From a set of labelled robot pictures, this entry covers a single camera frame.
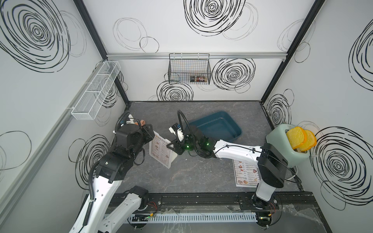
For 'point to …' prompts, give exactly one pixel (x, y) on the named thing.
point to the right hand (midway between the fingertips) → (167, 146)
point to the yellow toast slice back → (311, 142)
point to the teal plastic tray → (220, 124)
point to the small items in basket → (194, 78)
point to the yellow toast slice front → (296, 136)
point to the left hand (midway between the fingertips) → (149, 126)
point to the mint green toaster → (277, 138)
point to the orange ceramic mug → (142, 123)
